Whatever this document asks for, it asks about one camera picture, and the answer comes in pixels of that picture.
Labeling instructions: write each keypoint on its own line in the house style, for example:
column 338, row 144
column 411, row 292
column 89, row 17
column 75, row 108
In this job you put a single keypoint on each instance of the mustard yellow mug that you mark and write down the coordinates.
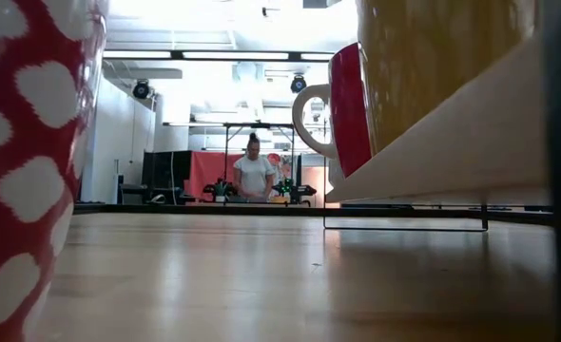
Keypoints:
column 428, row 71

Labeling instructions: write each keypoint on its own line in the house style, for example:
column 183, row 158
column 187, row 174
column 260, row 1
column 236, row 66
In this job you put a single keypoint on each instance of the background robot workstation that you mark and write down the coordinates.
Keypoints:
column 292, row 190

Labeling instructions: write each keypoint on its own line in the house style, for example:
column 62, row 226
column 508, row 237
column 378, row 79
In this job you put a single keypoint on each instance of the person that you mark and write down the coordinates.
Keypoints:
column 254, row 176

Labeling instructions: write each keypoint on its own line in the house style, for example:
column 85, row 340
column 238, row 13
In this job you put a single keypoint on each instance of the small potted plant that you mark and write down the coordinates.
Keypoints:
column 221, row 190

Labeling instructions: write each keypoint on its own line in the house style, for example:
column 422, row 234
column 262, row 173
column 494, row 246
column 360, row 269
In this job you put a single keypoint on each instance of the red partition panel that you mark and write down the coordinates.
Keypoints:
column 209, row 171

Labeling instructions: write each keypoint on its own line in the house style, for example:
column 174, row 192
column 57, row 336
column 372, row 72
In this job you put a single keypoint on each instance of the black cabinet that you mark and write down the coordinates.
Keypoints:
column 166, row 173

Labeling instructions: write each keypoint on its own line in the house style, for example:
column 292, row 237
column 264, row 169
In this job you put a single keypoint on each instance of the long ceiling light bar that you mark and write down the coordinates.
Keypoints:
column 235, row 55

